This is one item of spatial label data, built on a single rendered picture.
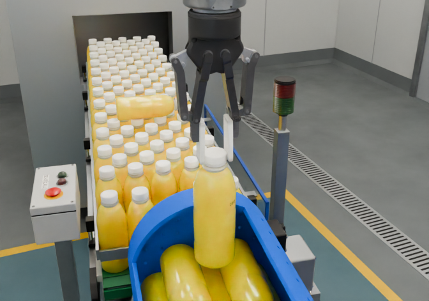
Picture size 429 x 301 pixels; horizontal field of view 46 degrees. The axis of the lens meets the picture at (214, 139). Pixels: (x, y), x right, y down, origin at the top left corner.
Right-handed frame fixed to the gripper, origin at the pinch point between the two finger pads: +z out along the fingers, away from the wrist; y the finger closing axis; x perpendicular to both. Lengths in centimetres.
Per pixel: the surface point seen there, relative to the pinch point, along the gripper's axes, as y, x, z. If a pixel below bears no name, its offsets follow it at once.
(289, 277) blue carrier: 8.3, -13.7, 17.5
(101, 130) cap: -17, 72, 27
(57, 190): -28, 38, 27
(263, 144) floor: 107, 272, 137
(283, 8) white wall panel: 194, 467, 70
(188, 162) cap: 4, 46, 27
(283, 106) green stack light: 35, 58, 19
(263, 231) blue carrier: 8.3, -1.6, 17.4
